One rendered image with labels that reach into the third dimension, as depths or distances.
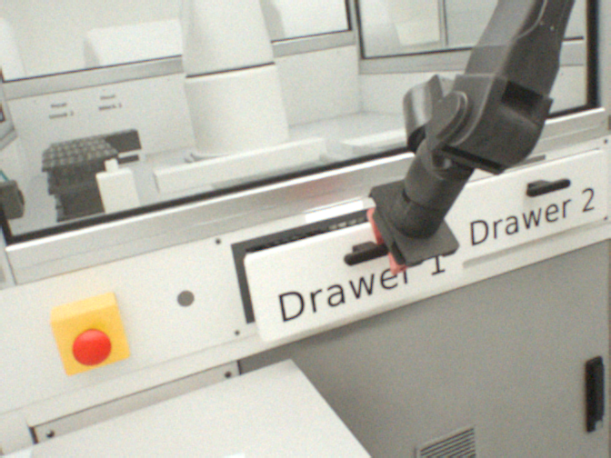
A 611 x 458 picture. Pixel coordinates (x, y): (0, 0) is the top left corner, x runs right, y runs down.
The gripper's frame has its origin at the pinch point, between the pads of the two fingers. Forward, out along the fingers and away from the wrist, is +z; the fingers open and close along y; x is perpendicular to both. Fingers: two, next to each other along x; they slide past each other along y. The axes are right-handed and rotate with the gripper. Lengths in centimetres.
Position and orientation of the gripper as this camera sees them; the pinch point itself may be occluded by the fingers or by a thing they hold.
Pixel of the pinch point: (392, 257)
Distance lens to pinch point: 72.7
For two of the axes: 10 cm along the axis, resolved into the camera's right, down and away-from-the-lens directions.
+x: -9.1, 2.5, -3.2
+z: -1.5, 5.3, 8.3
